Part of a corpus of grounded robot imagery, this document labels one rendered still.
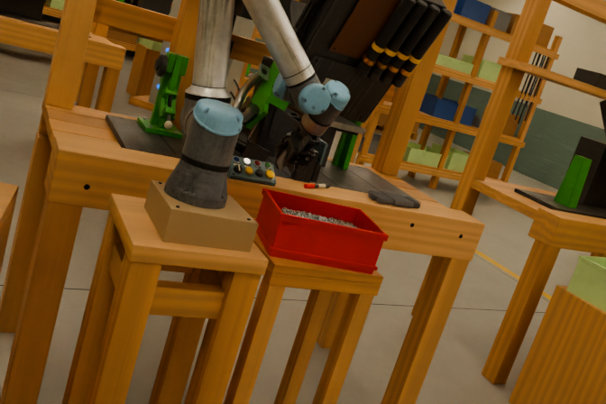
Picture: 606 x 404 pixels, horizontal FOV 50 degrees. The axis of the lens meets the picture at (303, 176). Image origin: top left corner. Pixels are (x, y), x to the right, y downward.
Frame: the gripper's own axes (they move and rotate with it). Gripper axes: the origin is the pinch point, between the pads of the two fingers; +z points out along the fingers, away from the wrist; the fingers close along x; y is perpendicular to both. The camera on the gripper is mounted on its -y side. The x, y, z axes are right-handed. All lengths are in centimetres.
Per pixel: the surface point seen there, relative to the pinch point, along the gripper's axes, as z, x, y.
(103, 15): 21, -48, -72
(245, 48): 19, 6, -73
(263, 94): 4.1, 1.4, -32.8
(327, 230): -11.4, 4.0, 30.2
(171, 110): 22.4, -24.0, -34.3
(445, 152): 295, 426, -335
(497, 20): 163, 438, -435
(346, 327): 10, 19, 47
